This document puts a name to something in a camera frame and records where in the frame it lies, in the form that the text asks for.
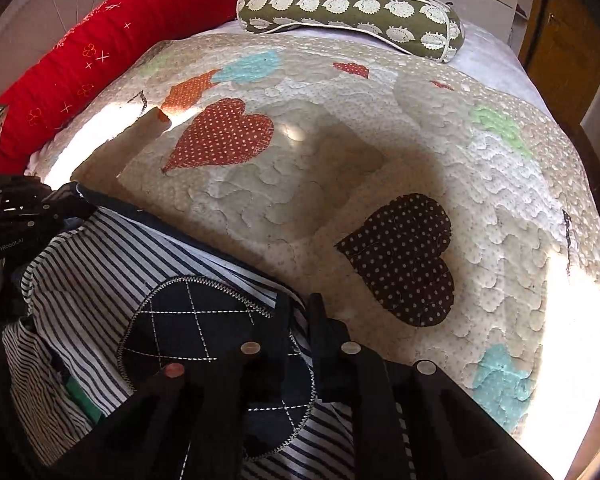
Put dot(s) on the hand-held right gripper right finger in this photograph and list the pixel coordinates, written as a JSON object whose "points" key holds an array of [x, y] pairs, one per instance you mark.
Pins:
{"points": [[325, 330]]}

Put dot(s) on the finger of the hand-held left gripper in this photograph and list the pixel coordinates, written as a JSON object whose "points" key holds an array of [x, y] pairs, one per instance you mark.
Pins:
{"points": [[62, 202]]}

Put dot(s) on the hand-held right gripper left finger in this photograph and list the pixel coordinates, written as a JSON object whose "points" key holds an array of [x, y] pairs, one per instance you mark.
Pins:
{"points": [[275, 332]]}

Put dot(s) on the red bolster pillow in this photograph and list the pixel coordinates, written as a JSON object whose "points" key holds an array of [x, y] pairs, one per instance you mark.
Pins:
{"points": [[95, 60]]}

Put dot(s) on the heart patchwork quilt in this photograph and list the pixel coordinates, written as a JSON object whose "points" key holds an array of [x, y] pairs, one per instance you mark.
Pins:
{"points": [[360, 170]]}

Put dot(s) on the green patterned bolster pillow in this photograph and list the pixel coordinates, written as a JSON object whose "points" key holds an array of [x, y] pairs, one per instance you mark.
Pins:
{"points": [[350, 16]]}

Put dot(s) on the wooden door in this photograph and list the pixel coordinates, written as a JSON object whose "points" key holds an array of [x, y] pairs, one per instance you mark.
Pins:
{"points": [[560, 45]]}

